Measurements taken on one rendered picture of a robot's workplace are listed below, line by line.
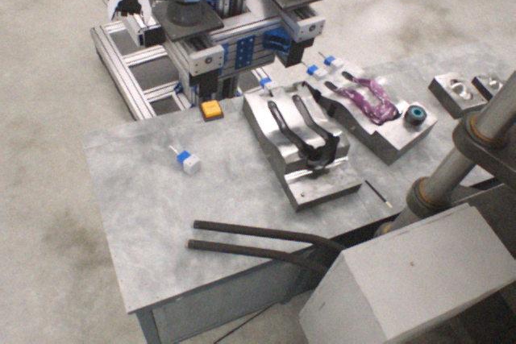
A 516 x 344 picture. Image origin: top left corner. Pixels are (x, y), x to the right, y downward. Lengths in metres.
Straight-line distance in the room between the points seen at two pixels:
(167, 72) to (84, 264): 1.20
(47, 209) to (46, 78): 0.96
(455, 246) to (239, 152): 1.00
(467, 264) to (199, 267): 0.86
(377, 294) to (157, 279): 0.83
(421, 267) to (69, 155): 2.23
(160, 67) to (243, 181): 1.38
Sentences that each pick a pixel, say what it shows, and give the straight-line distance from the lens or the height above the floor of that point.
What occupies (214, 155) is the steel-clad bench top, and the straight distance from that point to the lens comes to 1.67.
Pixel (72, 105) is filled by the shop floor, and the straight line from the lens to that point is 2.98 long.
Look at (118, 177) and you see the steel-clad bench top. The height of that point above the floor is 0.80.
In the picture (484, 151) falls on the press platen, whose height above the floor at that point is 1.53.
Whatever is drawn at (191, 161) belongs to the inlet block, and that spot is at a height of 0.85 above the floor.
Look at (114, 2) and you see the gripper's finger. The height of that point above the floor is 1.47.
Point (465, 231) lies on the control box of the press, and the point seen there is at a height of 1.47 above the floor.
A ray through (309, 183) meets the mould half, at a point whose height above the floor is 0.86.
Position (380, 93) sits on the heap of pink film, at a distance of 1.90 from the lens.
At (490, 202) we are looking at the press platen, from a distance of 1.23.
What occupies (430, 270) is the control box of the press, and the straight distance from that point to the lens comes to 0.84.
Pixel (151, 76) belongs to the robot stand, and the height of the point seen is 0.21.
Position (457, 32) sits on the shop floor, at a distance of 4.11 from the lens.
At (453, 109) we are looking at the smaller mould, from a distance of 2.09.
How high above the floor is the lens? 2.17
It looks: 54 degrees down
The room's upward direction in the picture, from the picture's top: 12 degrees clockwise
